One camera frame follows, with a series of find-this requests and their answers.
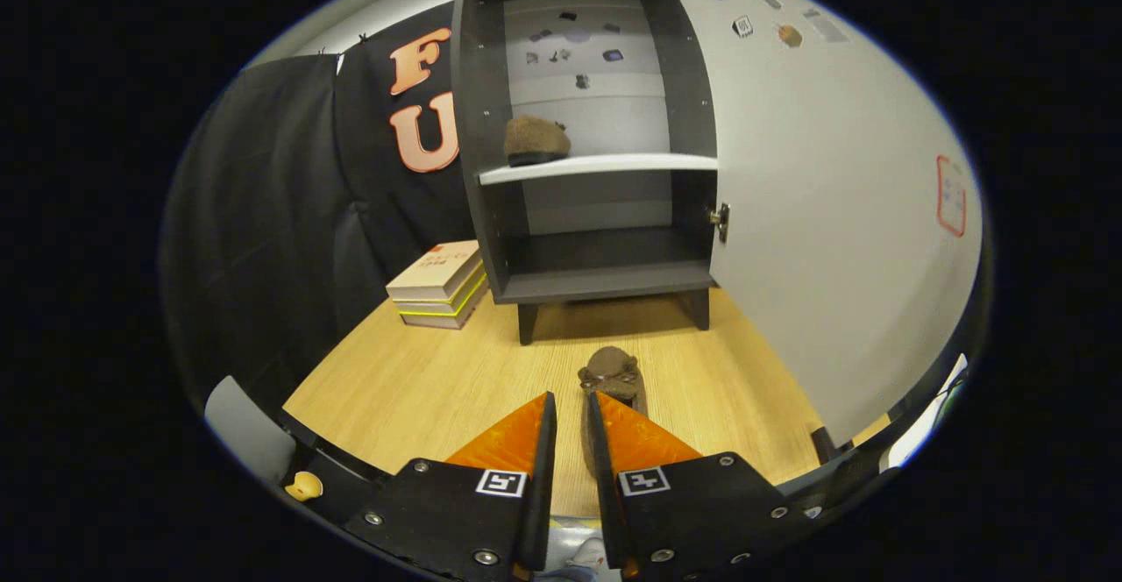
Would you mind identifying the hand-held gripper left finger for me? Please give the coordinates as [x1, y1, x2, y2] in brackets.
[344, 392, 558, 582]

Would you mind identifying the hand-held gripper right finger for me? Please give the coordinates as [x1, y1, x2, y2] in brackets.
[586, 392, 813, 582]

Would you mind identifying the brown fuzzy shoe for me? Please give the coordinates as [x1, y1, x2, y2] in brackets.
[577, 345, 650, 478]
[503, 114, 572, 168]

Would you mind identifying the dark grey shoe cabinet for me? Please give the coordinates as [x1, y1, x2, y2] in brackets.
[450, 0, 730, 346]

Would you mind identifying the beige shoe cabinet door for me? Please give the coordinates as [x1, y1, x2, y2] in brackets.
[653, 0, 984, 447]

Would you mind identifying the white cabinet shelf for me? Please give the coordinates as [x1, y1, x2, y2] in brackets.
[478, 153, 720, 187]

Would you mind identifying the book with yellow edge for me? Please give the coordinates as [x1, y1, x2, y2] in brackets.
[392, 268, 489, 317]

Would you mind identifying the grey rounded panel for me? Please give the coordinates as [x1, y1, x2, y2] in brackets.
[204, 376, 297, 485]

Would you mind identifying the black backdrop cloth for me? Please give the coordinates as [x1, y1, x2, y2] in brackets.
[162, 0, 492, 408]

